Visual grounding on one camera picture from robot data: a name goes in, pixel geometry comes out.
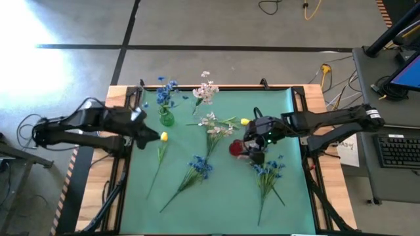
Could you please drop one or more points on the green table mat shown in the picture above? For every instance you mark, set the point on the green table mat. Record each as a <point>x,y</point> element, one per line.
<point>213,203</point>

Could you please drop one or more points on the black diagonal frame strut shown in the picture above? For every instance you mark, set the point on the black diagonal frame strut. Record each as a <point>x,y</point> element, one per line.
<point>328,209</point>
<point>110,200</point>

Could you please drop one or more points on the white paper sheet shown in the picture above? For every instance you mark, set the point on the white paper sheet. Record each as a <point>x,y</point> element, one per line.
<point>351,159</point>

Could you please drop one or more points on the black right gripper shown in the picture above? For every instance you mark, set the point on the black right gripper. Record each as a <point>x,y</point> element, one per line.
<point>265,129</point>

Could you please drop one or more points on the black keyboard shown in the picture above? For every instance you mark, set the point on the black keyboard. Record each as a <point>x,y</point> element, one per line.
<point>397,152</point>

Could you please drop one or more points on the black floor platform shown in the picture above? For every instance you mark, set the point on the black floor platform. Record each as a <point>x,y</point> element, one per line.
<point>78,183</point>

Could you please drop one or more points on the black mat clamp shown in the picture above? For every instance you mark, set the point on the black mat clamp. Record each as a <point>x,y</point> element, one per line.
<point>264,83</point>
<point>141,84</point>

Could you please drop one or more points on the computer monitor blue screen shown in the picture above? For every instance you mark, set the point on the computer monitor blue screen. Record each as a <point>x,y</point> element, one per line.
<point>410,75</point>

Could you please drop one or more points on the grey metal table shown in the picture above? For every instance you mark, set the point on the grey metal table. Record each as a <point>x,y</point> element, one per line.
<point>23,156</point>

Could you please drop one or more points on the clear glass vase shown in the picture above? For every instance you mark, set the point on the clear glass vase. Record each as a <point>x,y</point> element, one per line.
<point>197,113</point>

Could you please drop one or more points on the grey computer desk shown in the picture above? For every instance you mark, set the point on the grey computer desk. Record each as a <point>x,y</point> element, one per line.
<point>364,72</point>

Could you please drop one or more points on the black monitor pole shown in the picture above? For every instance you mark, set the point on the black monitor pole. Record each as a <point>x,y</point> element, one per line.
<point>387,36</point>

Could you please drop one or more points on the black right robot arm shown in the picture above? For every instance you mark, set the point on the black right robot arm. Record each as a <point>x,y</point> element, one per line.
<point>328,118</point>

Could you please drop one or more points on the black metal table frame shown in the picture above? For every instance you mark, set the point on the black metal table frame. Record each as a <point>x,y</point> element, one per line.
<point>298,90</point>

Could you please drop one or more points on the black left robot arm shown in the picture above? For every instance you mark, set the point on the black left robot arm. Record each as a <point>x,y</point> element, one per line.
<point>82,119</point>

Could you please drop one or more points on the green glass vase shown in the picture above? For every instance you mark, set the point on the green glass vase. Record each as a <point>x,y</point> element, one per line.
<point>166,119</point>

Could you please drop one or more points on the red glass vase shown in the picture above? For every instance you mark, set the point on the red glass vase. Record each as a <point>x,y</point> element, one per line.
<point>234,148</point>

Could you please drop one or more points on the yellow power plug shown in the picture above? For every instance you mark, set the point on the yellow power plug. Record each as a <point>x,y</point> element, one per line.
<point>325,69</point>

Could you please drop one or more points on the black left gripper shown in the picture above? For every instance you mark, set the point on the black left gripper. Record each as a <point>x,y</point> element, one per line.
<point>136,124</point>

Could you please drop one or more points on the yellow artificial tulip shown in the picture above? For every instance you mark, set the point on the yellow artificial tulip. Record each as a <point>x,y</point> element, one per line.
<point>164,136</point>
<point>244,121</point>

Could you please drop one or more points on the orange black striped tape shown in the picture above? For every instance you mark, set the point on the orange black striped tape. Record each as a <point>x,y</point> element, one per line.
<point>67,177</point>
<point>384,13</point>

